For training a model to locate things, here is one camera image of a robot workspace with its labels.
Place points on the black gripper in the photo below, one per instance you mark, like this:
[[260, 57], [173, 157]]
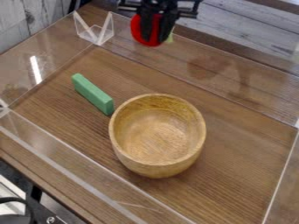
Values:
[[169, 9]]

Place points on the red plush strawberry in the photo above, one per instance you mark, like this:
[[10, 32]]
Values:
[[149, 30]]

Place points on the green rectangular block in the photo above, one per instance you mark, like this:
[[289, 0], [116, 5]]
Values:
[[93, 94]]

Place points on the wooden bowl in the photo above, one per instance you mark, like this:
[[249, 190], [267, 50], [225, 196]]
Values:
[[157, 132]]

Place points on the clear acrylic tray enclosure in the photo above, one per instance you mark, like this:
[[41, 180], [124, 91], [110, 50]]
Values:
[[53, 134]]

